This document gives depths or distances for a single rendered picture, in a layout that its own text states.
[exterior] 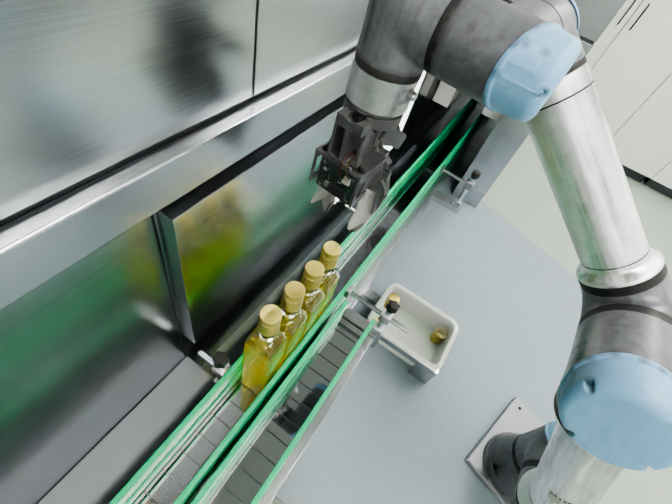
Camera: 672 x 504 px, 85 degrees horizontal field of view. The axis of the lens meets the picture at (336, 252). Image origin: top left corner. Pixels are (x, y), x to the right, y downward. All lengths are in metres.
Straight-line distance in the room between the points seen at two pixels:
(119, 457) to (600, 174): 0.84
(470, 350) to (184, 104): 1.00
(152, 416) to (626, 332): 0.76
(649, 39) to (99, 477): 4.22
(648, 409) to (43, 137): 0.59
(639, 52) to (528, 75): 3.84
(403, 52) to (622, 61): 3.85
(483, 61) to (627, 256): 0.32
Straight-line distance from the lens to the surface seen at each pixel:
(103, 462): 0.83
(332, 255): 0.65
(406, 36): 0.39
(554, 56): 0.37
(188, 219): 0.49
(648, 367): 0.51
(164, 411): 0.82
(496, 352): 1.24
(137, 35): 0.39
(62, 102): 0.37
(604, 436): 0.54
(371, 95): 0.42
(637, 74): 4.24
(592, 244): 0.56
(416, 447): 1.02
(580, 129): 0.50
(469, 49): 0.37
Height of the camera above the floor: 1.67
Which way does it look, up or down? 50 degrees down
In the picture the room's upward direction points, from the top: 20 degrees clockwise
